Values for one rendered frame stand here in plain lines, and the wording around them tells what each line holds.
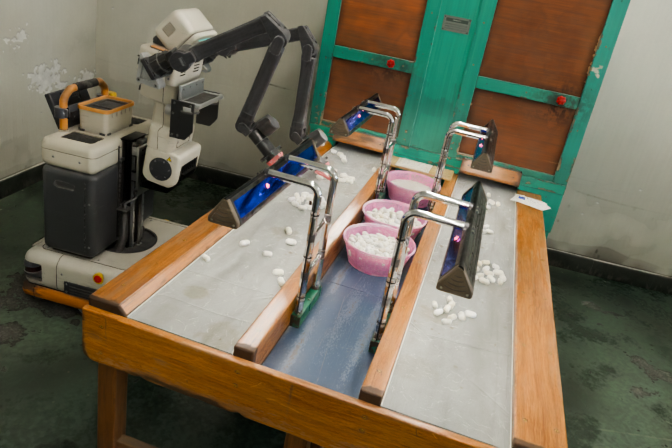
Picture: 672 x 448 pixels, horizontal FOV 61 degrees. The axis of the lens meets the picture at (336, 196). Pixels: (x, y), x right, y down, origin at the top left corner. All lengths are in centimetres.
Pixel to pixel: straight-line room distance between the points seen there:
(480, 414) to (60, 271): 193
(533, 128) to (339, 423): 193
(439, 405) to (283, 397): 37
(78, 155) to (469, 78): 180
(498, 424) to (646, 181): 285
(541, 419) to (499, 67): 183
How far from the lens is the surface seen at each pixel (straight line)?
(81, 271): 273
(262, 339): 149
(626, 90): 393
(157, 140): 253
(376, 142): 299
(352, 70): 302
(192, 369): 154
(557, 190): 304
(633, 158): 404
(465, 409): 148
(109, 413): 188
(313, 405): 144
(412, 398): 146
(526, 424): 148
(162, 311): 161
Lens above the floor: 166
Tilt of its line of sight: 22 degrees down
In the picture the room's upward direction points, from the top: 10 degrees clockwise
